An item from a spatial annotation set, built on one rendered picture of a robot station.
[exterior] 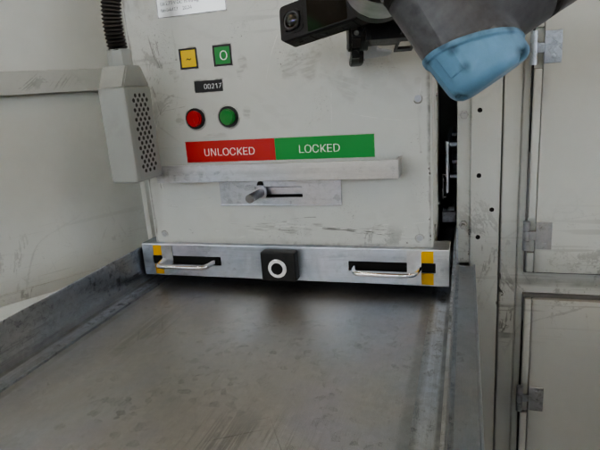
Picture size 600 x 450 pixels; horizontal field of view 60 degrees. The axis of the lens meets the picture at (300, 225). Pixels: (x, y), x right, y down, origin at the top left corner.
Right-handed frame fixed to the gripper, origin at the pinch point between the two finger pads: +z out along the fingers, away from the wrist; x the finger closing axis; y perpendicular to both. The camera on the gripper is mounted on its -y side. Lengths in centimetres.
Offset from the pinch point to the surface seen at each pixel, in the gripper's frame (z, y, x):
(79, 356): -6, -40, -41
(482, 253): 18.9, 22.4, -31.5
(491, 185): 15.5, 23.6, -19.7
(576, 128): 8.2, 34.8, -12.1
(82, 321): 4, -44, -37
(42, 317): -4, -46, -35
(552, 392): 21, 34, -57
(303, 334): -2.7, -9.1, -39.8
